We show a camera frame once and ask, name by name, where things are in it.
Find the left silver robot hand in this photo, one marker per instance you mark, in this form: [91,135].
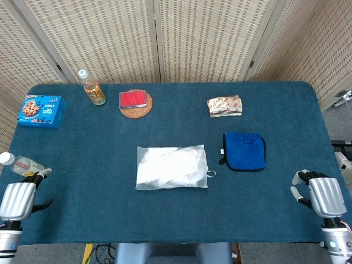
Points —
[16,198]

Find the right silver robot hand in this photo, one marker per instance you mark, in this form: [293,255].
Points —
[327,195]

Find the translucent white plastic bag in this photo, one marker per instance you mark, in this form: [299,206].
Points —
[144,154]

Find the white cloth garment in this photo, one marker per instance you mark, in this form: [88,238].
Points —
[176,167]

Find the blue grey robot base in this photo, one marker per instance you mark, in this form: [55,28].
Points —
[170,251]

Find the clear water bottle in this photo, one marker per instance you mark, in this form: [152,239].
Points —
[22,165]

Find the black floor device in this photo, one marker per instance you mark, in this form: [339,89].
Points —
[343,143]

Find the blue cookie box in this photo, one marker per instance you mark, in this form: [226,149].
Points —
[41,112]

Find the blue folded towel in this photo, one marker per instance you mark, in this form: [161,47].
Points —
[244,154]

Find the white power strip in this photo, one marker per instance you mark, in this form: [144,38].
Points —
[347,96]

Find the dark blue table cover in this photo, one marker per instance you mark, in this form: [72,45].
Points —
[110,154]

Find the orange drink bottle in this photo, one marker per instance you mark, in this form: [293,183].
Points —
[94,93]

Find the foil wrapped burger packet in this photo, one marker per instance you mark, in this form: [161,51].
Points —
[224,105]

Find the woven folding screen panel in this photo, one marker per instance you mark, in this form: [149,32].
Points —
[316,41]
[22,55]
[206,41]
[96,41]

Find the round cork coaster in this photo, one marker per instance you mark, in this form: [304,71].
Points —
[137,113]

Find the red card case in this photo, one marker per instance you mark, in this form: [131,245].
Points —
[132,99]

